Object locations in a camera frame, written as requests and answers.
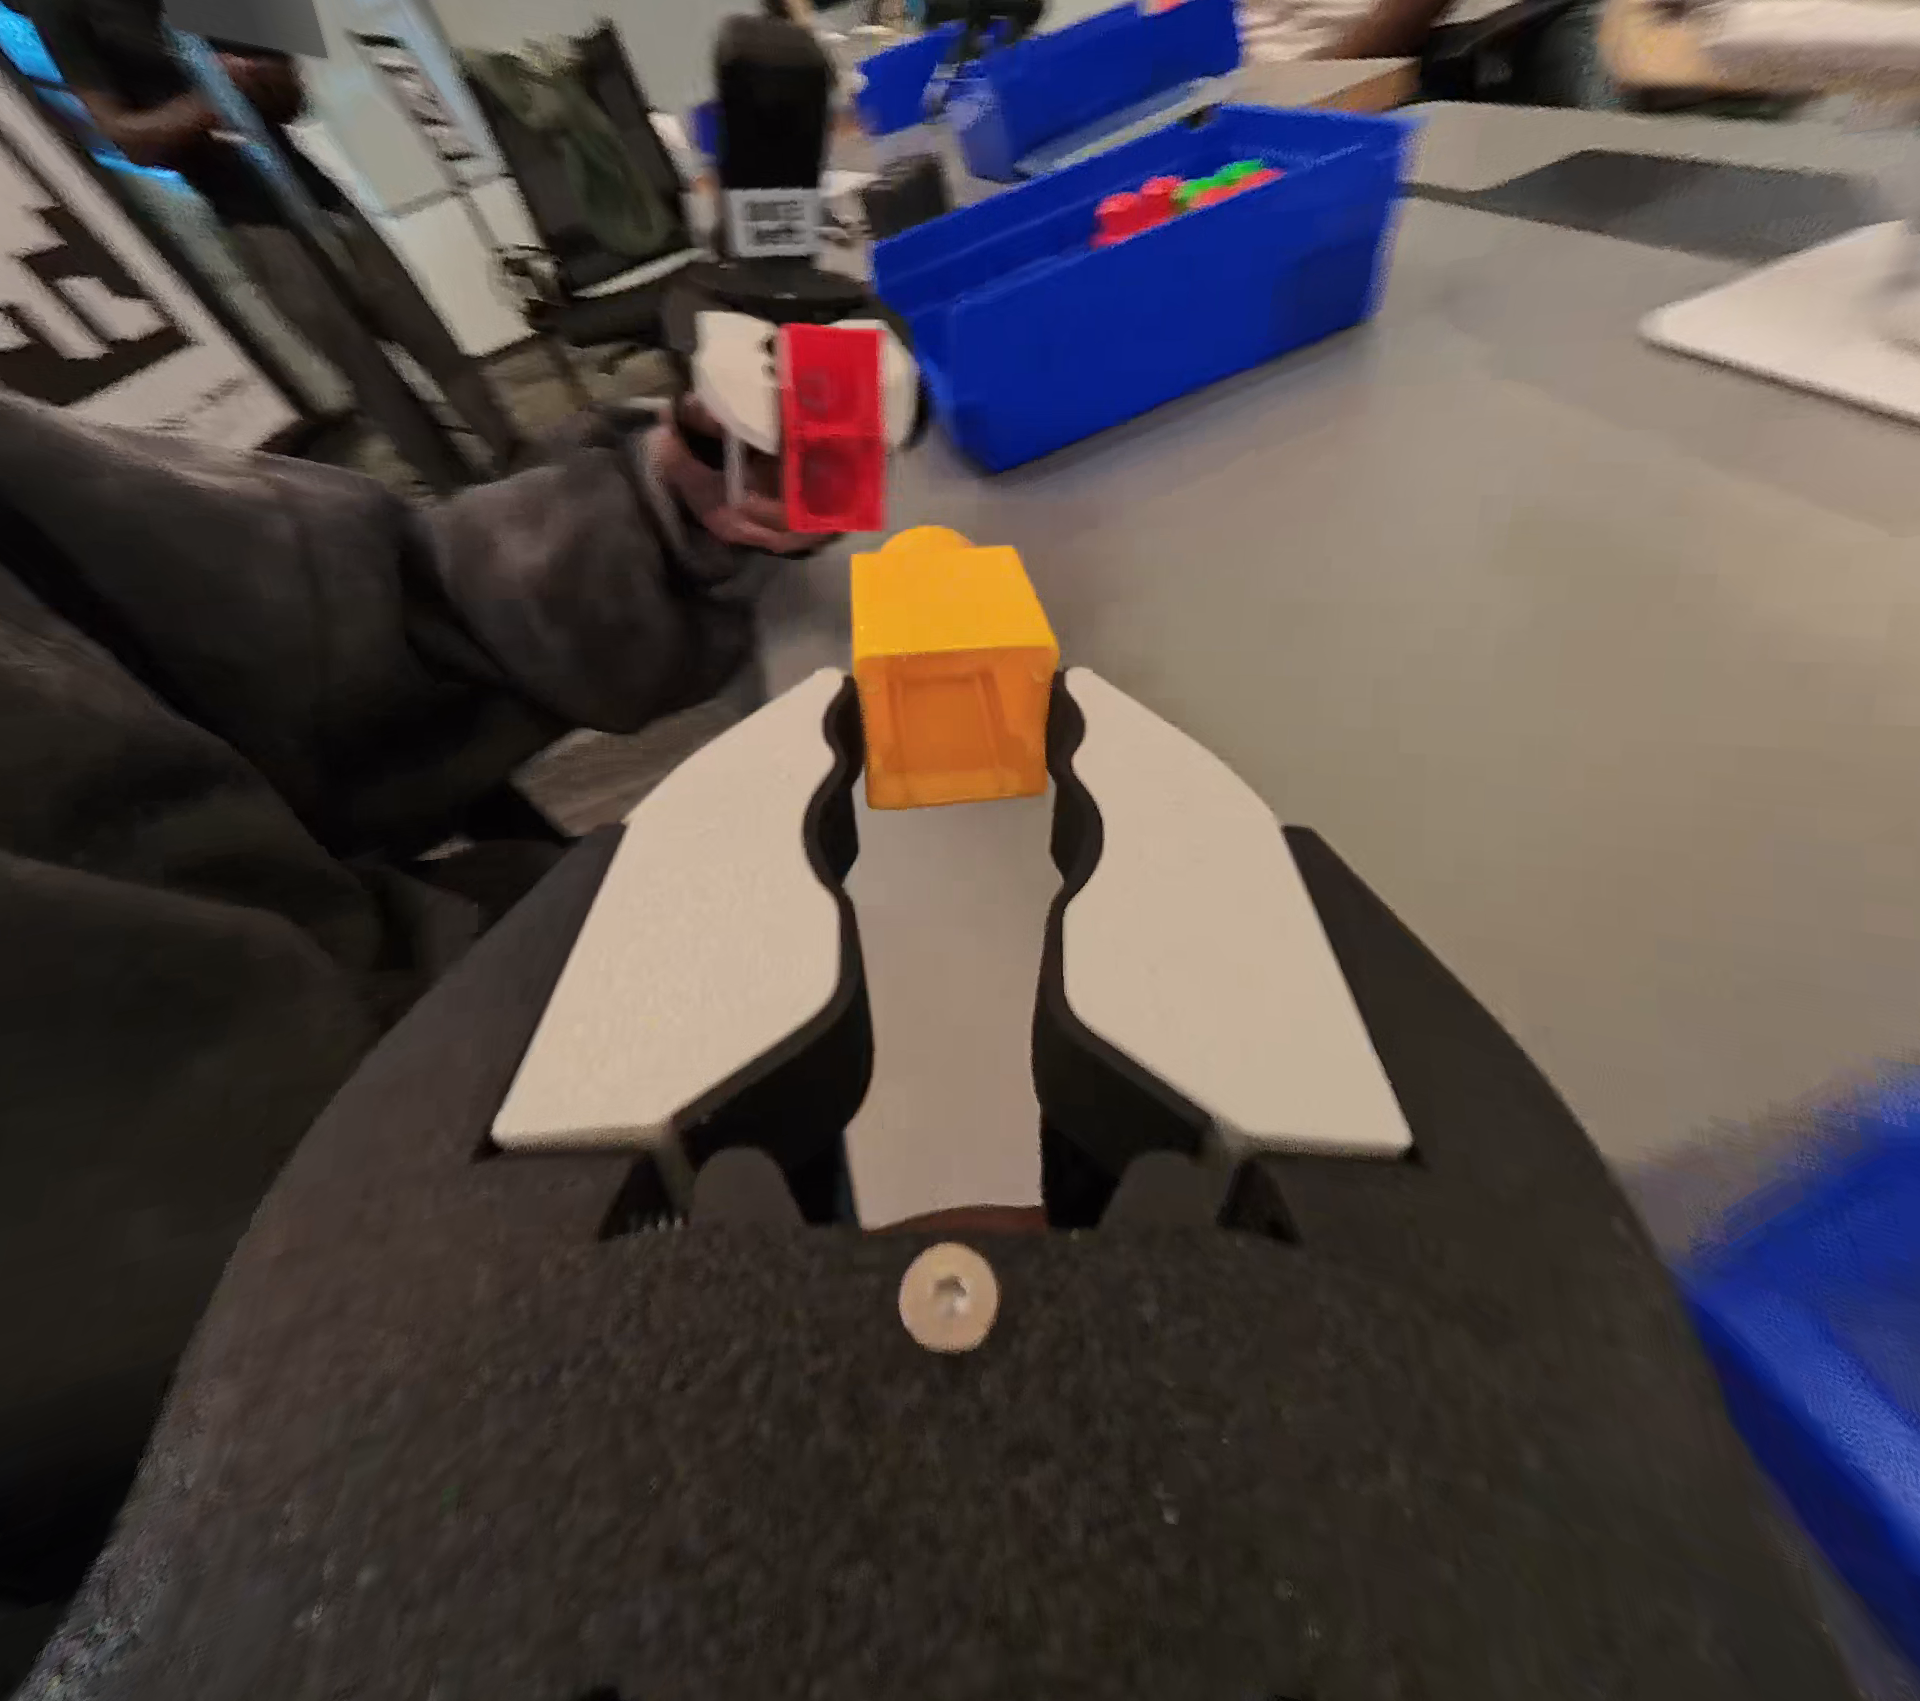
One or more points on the blue divided plastic bin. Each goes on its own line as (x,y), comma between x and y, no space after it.
(1125,367)

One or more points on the black office chair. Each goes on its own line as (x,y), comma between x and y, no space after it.
(631,285)

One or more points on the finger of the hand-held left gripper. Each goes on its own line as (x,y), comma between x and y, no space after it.
(735,381)
(901,388)

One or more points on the black cylindrical container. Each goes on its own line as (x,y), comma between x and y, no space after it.
(908,198)

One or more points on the white folding book stand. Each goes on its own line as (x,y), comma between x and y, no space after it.
(1800,329)

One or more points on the yellow one-stud toy block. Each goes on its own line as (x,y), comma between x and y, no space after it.
(952,680)

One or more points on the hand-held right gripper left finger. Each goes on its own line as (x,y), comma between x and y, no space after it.
(674,950)

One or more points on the printed tag board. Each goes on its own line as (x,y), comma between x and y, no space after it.
(91,306)

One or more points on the green backpack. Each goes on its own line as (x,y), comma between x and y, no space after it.
(579,157)

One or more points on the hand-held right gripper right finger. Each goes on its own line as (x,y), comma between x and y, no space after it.
(1230,950)

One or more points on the green toy block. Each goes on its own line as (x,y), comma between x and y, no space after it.
(1205,189)
(1248,175)

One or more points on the person's left hand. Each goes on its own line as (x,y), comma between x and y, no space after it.
(699,465)

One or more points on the red two-stud toy block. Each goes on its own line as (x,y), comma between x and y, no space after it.
(833,427)

